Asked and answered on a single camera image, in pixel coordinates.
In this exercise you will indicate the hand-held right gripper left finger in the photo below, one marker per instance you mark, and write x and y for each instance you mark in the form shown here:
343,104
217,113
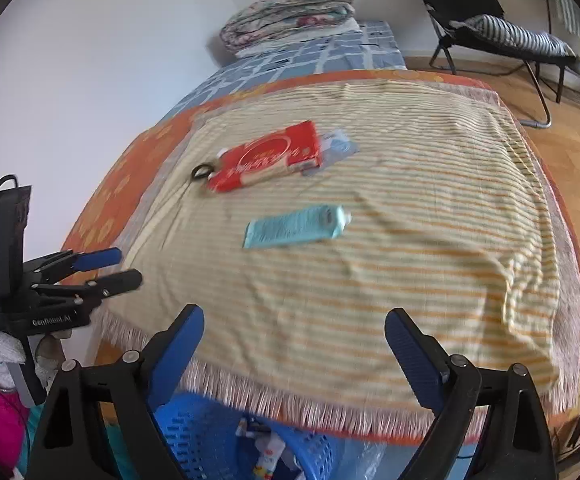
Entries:
179,350

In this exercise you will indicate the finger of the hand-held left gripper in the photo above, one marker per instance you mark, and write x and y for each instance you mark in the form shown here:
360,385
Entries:
99,258
114,282

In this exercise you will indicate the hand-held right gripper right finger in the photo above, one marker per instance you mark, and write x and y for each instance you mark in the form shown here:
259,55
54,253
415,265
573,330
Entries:
415,355

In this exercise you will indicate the blue plastic basket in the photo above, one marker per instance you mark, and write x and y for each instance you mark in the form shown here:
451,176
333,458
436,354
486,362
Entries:
194,435

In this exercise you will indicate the colourful candy wrapper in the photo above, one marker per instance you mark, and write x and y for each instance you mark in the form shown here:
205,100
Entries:
268,460

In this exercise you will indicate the teal tube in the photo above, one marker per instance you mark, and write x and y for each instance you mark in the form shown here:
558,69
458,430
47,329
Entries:
295,225

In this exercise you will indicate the red cardboard box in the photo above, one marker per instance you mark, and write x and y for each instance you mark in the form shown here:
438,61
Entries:
270,155

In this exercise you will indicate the clear plastic packet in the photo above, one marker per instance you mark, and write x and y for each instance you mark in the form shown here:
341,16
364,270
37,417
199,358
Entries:
340,147

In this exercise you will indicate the orange floral blanket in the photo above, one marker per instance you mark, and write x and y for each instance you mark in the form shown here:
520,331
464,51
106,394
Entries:
104,195

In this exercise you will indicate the yellow striped blanket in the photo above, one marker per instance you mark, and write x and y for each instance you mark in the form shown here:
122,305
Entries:
395,270

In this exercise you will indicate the pale blue plastic bag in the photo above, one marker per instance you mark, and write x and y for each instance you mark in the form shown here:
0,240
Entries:
367,457

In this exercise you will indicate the pink checked fringed cloth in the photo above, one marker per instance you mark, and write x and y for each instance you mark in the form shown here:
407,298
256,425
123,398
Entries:
567,270

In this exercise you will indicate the blue checked bedsheet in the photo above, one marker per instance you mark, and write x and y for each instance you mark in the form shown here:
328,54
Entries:
300,57

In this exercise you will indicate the folded floral quilt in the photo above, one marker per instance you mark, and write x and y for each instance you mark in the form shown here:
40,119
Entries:
290,10

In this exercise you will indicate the striped dark cloth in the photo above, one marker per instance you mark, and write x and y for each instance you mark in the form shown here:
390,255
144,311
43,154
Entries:
515,35

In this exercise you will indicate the green striped hanging towel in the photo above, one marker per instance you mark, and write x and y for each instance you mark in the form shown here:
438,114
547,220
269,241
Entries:
572,10

